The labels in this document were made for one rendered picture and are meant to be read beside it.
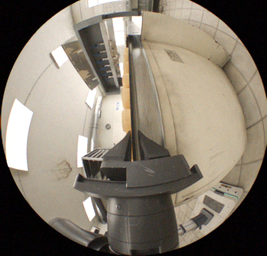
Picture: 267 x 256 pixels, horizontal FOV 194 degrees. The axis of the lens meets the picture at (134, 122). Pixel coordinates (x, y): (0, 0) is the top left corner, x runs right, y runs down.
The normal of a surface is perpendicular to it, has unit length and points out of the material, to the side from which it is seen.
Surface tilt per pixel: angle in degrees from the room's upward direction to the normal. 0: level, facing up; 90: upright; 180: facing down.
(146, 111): 90
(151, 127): 90
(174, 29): 90
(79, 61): 115
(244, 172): 0
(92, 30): 90
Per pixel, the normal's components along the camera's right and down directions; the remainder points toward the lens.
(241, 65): -1.00, 0.05
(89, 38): 0.06, 0.97
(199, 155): 0.01, -0.25
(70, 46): 0.48, 0.85
